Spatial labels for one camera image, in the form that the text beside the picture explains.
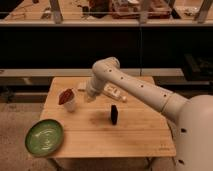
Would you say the green round plate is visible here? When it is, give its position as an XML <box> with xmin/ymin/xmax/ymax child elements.
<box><xmin>25</xmin><ymin>119</ymin><xmax>64</xmax><ymax>157</ymax></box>

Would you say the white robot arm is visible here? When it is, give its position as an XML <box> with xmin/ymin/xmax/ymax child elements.
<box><xmin>86</xmin><ymin>57</ymin><xmax>213</xmax><ymax>171</ymax></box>

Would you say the white paper cup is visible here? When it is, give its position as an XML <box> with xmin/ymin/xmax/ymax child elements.
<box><xmin>62</xmin><ymin>94</ymin><xmax>76</xmax><ymax>112</ymax></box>

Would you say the wooden folding table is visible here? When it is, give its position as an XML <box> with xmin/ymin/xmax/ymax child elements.
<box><xmin>28</xmin><ymin>76</ymin><xmax>177</xmax><ymax>171</ymax></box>

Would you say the red chip bag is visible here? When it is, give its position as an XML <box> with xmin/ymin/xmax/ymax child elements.
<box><xmin>59</xmin><ymin>89</ymin><xmax>74</xmax><ymax>105</ymax></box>

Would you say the white plastic bottle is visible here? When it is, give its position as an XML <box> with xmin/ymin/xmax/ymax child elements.
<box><xmin>103</xmin><ymin>84</ymin><xmax>127</xmax><ymax>103</ymax></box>

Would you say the black upright eraser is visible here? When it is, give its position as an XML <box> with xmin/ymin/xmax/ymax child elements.
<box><xmin>111</xmin><ymin>105</ymin><xmax>118</xmax><ymax>125</ymax></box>

